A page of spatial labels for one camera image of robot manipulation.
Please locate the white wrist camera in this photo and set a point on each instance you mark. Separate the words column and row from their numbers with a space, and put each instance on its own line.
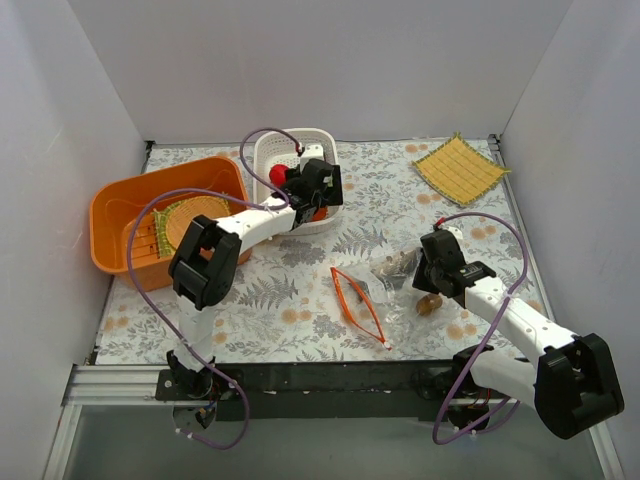
column 456, row 232
column 311, row 152

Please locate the clear zip top bag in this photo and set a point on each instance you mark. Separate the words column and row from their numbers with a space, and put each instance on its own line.
column 383, row 308

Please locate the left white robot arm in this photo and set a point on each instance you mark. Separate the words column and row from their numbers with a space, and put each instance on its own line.
column 204, row 265

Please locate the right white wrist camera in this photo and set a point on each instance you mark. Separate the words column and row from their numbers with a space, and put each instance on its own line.
column 456, row 232

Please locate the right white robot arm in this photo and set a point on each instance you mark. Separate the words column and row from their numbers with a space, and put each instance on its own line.
column 568, row 379

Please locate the green yellow bamboo mat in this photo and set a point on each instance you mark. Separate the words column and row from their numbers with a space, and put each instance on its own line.
column 160, row 217

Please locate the orange plastic tub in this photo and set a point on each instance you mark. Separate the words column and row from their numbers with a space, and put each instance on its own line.
column 115, row 207

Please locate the yellow woven mat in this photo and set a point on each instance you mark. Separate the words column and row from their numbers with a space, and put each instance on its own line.
column 459, row 172

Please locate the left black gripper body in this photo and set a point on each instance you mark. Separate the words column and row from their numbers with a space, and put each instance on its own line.
column 329, row 185

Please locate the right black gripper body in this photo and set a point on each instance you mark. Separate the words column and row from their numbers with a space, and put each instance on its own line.
column 422, row 279

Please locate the round orange woven tray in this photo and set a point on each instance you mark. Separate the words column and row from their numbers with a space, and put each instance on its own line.
column 183, row 212

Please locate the aluminium frame rail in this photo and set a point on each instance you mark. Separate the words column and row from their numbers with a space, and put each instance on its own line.
column 148, row 383

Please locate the brown fake kiwi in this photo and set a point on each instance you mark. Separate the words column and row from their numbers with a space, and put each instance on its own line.
column 428, row 304

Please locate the red fake tomato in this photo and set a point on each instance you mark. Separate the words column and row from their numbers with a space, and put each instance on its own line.
column 278, row 174

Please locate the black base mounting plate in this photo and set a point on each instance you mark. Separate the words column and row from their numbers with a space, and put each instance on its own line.
column 420, row 404

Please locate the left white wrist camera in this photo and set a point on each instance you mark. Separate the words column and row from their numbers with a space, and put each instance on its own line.
column 311, row 152

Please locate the orange fake tangerine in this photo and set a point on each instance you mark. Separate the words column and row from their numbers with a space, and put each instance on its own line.
column 320, row 214

